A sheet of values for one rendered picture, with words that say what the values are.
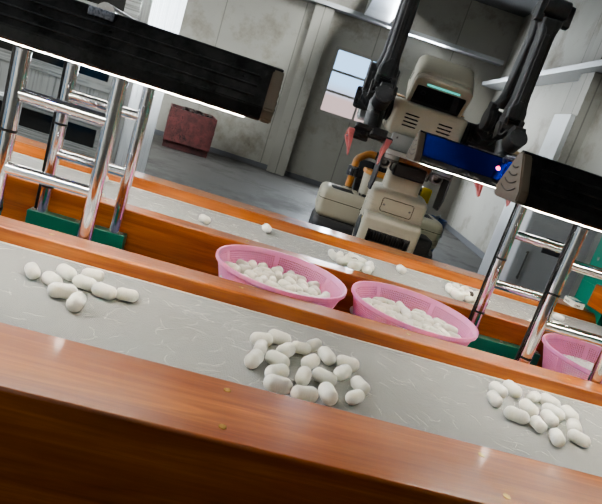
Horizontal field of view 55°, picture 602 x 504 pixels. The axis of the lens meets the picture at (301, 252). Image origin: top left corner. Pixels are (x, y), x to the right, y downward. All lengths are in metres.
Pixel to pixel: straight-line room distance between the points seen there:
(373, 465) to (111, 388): 0.27
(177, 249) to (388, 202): 1.07
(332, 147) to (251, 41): 2.09
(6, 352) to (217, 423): 0.22
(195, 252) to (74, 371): 0.69
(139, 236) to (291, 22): 8.51
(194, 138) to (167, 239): 7.34
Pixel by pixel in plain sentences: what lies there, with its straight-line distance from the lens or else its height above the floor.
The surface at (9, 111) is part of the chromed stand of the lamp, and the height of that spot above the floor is 0.93.
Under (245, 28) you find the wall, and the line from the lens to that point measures 9.69.
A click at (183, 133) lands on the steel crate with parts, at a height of 0.26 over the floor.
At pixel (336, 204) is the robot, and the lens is 2.39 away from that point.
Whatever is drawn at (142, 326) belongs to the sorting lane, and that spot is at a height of 0.74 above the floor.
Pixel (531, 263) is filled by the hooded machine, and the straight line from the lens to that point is 5.12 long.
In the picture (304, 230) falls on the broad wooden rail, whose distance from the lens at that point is 1.63.
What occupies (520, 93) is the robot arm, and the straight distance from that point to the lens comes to 1.99.
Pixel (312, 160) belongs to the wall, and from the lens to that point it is 9.58.
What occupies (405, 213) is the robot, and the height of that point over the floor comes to 0.83.
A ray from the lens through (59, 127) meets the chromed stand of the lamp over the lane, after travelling 1.26.
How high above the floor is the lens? 1.07
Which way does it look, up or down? 13 degrees down
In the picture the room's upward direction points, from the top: 18 degrees clockwise
